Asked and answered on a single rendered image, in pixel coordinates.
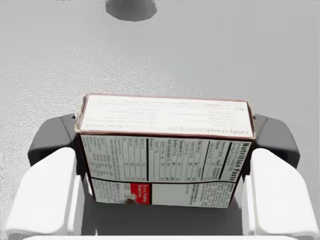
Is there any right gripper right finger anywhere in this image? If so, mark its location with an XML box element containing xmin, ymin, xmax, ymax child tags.
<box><xmin>240</xmin><ymin>113</ymin><xmax>320</xmax><ymax>237</ymax></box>

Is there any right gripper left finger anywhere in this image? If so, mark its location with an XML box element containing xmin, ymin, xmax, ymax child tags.
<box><xmin>4</xmin><ymin>113</ymin><xmax>89</xmax><ymax>237</ymax></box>

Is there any red and white carton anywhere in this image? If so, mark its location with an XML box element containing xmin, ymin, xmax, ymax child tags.
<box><xmin>74</xmin><ymin>93</ymin><xmax>257</xmax><ymax>209</ymax></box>

